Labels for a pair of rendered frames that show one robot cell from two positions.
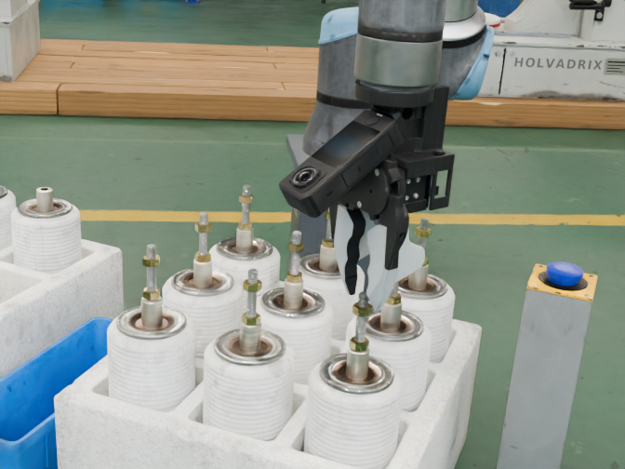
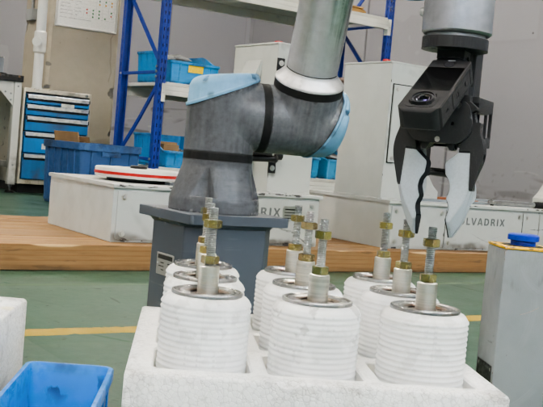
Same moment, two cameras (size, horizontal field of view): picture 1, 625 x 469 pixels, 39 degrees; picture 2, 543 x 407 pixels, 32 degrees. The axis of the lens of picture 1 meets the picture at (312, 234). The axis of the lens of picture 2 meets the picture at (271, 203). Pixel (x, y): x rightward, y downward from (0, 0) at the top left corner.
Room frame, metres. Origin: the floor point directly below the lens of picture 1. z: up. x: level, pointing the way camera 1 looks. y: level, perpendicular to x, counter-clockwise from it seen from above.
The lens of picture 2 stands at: (-0.08, 0.54, 0.41)
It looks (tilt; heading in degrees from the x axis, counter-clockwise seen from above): 3 degrees down; 335
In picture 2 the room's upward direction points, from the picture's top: 5 degrees clockwise
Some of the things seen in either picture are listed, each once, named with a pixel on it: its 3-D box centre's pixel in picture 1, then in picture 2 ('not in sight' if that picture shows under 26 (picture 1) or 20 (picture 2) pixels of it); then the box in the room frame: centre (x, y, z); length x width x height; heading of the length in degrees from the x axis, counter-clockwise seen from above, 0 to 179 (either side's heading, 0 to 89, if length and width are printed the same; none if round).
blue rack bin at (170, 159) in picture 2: not in sight; (173, 151); (5.96, -1.55, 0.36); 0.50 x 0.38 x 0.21; 10
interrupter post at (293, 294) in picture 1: (293, 292); (305, 274); (0.93, 0.02, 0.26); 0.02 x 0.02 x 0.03
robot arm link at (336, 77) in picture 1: (360, 49); (225, 111); (1.41, -0.06, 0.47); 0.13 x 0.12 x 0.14; 79
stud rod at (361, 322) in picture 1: (360, 328); (429, 261); (0.78, -0.05, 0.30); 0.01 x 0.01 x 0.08
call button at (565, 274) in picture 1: (564, 275); (523, 241); (0.90, -0.28, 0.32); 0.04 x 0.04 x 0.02
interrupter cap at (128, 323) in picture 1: (152, 322); (207, 292); (0.86, 0.17, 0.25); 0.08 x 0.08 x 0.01
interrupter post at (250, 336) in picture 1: (250, 336); (318, 289); (0.82, 0.06, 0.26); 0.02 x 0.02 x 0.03
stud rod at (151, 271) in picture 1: (151, 278); (211, 242); (0.86, 0.17, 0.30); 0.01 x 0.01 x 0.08
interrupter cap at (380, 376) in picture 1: (356, 373); (424, 309); (0.78, -0.05, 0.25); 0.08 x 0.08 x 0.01
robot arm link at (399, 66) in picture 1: (394, 60); (454, 20); (0.79, -0.06, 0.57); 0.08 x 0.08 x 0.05
